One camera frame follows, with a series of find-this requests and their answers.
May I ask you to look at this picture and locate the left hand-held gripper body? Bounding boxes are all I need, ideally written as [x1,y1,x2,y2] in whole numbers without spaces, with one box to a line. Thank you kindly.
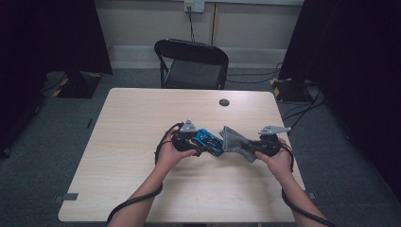
[171,118,203,152]

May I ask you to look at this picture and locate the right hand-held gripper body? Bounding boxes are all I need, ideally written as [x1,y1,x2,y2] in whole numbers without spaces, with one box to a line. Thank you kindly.
[252,124,292,158]

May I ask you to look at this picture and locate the blue and black toy car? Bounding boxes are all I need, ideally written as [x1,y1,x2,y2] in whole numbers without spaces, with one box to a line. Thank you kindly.
[191,128,226,158]

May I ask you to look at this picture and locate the grey terry cloth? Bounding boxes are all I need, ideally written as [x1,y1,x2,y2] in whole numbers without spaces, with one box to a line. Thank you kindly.
[218,125,258,164]

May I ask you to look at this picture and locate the person's right hand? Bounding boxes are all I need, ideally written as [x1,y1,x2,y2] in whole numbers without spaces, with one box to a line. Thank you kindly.
[253,138,294,183]

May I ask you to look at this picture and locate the person's left hand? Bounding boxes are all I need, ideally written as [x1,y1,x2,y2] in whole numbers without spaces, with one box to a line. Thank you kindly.
[155,129,199,174]

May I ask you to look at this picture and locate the black stand base striped tape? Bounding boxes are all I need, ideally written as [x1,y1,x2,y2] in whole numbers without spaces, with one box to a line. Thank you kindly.
[52,70,103,99]
[269,77,314,104]

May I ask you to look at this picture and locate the black folding chair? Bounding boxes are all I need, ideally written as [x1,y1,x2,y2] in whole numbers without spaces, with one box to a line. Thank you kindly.
[153,38,230,91]

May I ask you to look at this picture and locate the dark curtain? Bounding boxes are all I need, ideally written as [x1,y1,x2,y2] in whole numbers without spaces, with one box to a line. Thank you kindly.
[0,0,113,159]
[278,0,401,201]

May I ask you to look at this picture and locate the black floor cables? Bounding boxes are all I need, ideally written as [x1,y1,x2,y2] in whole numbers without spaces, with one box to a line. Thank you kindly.
[226,61,327,137]

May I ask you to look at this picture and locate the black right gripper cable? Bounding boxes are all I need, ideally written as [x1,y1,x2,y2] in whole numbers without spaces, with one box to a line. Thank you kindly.
[278,142,337,227]

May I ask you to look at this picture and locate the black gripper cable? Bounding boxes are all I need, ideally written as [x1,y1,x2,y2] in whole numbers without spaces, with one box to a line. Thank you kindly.
[278,142,337,227]
[105,121,184,227]

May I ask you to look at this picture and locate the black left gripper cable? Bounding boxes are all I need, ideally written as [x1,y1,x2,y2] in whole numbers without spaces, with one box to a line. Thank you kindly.
[105,121,184,227]

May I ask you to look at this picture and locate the black wall socket cable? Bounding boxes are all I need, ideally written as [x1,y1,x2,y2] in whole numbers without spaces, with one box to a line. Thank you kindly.
[187,6,196,44]

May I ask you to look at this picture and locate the white wall socket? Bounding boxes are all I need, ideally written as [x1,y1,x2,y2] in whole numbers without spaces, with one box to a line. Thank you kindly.
[183,0,206,14]

